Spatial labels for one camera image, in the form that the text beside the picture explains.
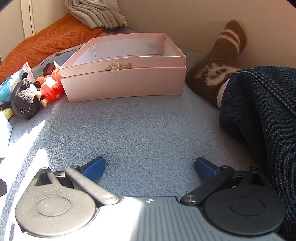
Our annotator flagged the orange textured pillow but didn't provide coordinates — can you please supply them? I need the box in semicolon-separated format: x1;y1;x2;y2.
1;14;106;83

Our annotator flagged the dark denim right leg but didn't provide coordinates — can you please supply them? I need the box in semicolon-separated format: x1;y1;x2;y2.
219;66;295;240

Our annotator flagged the orange red doll figure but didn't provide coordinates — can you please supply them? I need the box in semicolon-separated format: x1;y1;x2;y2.
36;61;64;107

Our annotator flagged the blue white mask packet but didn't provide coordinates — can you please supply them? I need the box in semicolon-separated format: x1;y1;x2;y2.
0;63;35;104

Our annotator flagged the black plush mouse toy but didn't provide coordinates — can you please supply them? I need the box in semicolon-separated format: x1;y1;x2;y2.
11;72;41;120

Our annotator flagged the grey blue fleece blanket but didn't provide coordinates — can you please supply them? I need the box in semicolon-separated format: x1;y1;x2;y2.
0;47;276;241

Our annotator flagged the pink cardboard box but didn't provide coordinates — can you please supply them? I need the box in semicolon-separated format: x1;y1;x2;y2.
59;33;187;102

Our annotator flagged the brown striped sock foot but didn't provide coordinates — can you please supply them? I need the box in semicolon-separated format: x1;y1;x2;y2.
185;20;247;107

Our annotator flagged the grey folded curtain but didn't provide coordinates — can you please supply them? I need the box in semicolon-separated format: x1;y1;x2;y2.
65;0;128;29

